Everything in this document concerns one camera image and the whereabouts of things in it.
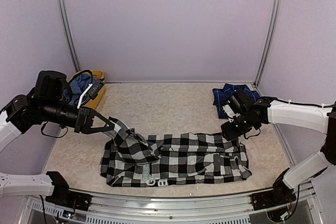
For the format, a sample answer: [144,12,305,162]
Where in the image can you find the aluminium front rail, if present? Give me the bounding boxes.
[18,183,324,223]

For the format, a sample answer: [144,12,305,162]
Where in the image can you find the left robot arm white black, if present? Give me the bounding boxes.
[1,71,115,211]

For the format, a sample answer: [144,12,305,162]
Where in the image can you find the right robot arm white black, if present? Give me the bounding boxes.
[221,89,335,210]

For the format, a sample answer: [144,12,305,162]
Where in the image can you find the left aluminium frame post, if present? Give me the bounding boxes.
[57,0,81,72]

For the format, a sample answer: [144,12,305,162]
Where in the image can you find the right aluminium frame post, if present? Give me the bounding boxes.
[253,0,281,90]

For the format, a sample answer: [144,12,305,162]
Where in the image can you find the blue plaid shirt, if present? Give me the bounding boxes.
[212,83,260,119]

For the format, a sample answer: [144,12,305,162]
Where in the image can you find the aluminium frame post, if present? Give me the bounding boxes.
[253,0,281,90]
[57,0,81,72]

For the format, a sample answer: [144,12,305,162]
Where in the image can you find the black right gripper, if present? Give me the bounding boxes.
[221,113,258,141]

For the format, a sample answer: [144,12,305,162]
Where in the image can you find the blue gingham crumpled shirt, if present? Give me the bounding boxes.
[64,71,103,106]

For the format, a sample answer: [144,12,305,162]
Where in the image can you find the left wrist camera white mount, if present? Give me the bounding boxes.
[77,81,104,109]

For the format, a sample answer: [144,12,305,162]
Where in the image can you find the black white checked shirt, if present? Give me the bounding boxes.
[100,118,252,188]

